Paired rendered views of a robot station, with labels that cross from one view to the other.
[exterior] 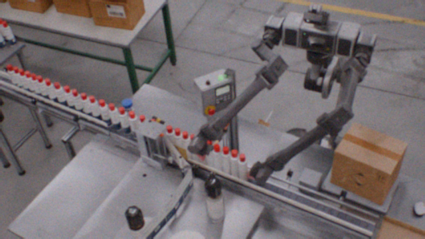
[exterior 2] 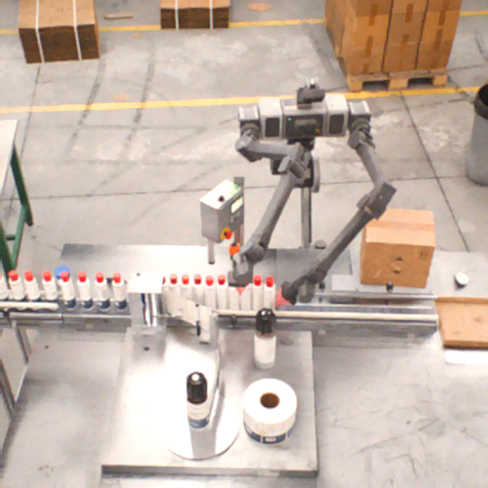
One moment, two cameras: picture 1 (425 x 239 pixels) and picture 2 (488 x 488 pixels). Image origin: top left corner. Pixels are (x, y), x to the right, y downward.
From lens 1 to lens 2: 122 cm
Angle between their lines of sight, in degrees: 23
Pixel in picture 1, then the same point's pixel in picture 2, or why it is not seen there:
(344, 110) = (387, 185)
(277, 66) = (301, 155)
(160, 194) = (181, 362)
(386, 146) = (414, 220)
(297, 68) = (199, 185)
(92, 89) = not seen: outside the picture
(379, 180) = (422, 258)
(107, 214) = (130, 409)
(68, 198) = (55, 416)
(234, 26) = (87, 154)
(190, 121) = (156, 270)
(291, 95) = not seen: hidden behind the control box
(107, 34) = not seen: outside the picture
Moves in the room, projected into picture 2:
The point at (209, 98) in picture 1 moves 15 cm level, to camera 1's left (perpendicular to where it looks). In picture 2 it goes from (225, 217) to (193, 231)
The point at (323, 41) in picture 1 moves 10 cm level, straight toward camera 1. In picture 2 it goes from (314, 122) to (321, 134)
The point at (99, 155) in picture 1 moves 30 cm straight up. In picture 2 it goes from (63, 348) to (51, 300)
